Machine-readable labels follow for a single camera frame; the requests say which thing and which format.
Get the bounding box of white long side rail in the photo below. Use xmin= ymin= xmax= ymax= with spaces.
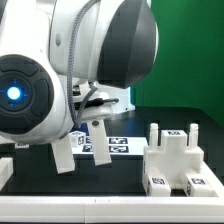
xmin=51 ymin=136 xmax=75 ymax=174
xmin=87 ymin=120 xmax=111 ymax=166

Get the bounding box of white fence rail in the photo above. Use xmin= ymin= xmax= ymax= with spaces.
xmin=201 ymin=163 xmax=224 ymax=199
xmin=0 ymin=196 xmax=224 ymax=224

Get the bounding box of white long side rail back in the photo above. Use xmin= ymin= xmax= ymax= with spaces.
xmin=87 ymin=120 xmax=111 ymax=166

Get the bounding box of white flat back panel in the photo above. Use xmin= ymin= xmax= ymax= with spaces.
xmin=70 ymin=137 xmax=147 ymax=155

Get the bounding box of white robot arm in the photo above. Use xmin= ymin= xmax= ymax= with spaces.
xmin=0 ymin=0 xmax=158 ymax=144

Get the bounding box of white right fence rail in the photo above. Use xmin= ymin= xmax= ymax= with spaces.
xmin=201 ymin=163 xmax=224 ymax=199

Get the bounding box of white long side rail front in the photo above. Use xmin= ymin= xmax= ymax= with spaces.
xmin=51 ymin=136 xmax=75 ymax=174

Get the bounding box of white left fence block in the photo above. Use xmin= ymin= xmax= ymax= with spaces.
xmin=0 ymin=157 xmax=13 ymax=191

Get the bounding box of white front fence rail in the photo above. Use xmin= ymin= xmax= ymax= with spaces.
xmin=0 ymin=196 xmax=224 ymax=224

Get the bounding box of white chair seat block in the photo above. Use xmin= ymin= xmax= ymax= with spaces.
xmin=142 ymin=123 xmax=204 ymax=189

